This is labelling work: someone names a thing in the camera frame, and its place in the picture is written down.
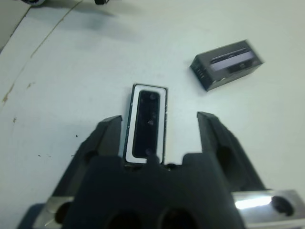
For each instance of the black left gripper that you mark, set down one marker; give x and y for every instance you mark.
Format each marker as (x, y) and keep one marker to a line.
(102, 2)

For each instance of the black printed box lid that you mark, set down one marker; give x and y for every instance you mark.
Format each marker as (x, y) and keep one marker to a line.
(226, 69)

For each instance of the black box base white insert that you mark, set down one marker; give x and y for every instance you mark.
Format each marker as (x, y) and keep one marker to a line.
(163, 119)

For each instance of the slim black camera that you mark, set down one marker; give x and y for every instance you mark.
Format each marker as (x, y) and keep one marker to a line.
(147, 124)

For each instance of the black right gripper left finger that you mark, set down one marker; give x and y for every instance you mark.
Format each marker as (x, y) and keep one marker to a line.
(95, 145)

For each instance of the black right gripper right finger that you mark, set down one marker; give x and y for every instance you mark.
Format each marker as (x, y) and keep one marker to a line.
(228, 155)

